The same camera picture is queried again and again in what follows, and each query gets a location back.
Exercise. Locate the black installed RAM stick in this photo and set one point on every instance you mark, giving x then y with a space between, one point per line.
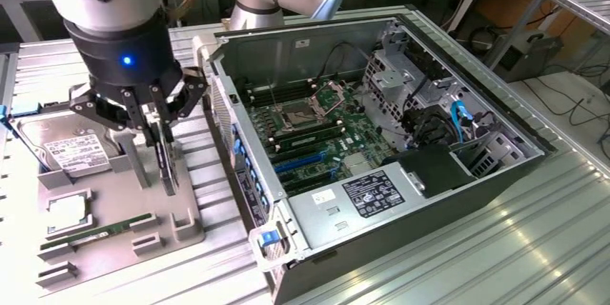
307 140

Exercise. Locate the black expansion slot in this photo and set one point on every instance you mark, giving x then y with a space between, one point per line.
307 180

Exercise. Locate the CPU socket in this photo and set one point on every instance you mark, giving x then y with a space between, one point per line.
297 117

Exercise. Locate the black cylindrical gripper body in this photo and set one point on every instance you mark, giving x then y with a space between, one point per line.
119 51

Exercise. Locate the blue case latch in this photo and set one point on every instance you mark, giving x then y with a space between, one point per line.
267 239

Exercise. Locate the silver CPU chip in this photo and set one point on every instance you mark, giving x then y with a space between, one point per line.
69 214

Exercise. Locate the green motherboard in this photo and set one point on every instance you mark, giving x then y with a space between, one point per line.
353 133

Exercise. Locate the blue plastic disk bracket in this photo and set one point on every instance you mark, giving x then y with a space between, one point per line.
22 110

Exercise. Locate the metal socket cover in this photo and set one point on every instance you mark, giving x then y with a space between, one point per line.
328 95

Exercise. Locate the silver hard disk drive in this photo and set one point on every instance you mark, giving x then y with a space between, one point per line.
71 148

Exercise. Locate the silver power supply unit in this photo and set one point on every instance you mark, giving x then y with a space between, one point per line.
353 205

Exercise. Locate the grey equipment box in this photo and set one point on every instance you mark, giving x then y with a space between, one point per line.
524 55

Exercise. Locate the grey parts rack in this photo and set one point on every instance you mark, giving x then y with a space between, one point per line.
119 212

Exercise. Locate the blue expansion slot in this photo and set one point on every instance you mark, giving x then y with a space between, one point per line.
301 163

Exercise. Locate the aluminium frame table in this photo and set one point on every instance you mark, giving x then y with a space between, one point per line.
578 1

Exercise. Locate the metal disk bay cage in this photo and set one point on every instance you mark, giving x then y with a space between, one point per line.
393 94

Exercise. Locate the dark graphics card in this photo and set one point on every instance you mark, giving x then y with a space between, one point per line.
167 165

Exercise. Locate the green RAM stick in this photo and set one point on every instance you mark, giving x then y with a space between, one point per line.
95 232

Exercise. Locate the open black PC case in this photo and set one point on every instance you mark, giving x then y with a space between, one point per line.
334 219

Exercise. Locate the silver chipset heatsink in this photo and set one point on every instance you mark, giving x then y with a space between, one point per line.
361 162

